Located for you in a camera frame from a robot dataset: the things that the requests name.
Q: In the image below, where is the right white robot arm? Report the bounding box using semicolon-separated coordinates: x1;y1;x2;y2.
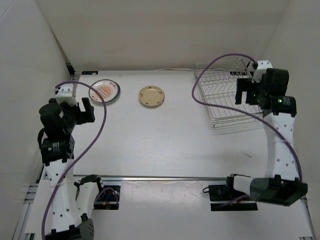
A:
224;67;308;207

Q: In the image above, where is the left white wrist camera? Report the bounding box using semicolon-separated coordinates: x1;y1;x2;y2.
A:
55;83;78;107

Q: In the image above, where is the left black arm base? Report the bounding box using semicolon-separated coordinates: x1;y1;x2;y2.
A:
93;185;121;210

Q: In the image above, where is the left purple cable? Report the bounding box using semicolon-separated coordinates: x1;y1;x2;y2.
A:
40;81;108;240

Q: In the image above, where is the orange sunburst plate green rim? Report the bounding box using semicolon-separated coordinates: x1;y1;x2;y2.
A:
88;79;121;104

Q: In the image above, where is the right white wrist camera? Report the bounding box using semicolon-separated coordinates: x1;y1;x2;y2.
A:
251;60;273;83

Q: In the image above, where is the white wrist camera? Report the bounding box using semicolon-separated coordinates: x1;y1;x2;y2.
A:
251;60;273;83
55;83;78;107

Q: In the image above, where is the cream plate floral print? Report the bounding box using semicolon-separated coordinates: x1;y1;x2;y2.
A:
138;85;165;108

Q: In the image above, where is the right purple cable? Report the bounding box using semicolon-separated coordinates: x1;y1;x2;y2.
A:
191;52;303;207

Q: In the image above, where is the metal wire dish rack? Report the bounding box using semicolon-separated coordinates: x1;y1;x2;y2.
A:
197;56;262;128

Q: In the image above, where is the purple cable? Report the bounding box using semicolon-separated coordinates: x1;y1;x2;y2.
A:
40;81;108;240
191;52;303;207

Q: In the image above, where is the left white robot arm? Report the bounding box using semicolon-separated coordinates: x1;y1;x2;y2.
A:
37;97;105;240

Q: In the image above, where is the metal rail bar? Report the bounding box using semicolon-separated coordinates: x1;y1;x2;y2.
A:
72;175;231;181

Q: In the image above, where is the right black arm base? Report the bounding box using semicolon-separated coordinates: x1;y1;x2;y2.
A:
202;184;258;212

